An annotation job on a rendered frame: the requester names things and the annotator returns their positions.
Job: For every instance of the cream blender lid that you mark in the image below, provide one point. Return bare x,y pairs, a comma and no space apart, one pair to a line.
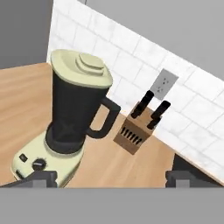
81,68

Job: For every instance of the grey wall socket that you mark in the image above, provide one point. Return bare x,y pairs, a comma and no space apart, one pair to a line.
163,84

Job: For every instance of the wooden knife block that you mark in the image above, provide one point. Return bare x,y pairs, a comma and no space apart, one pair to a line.
134,134

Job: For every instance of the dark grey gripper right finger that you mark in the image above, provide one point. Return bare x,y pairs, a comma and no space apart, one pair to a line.
180,178

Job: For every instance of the cream blender with black jar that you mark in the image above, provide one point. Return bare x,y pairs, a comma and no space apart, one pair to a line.
75,110

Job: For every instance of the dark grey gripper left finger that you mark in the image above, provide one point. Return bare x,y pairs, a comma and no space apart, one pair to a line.
43,178

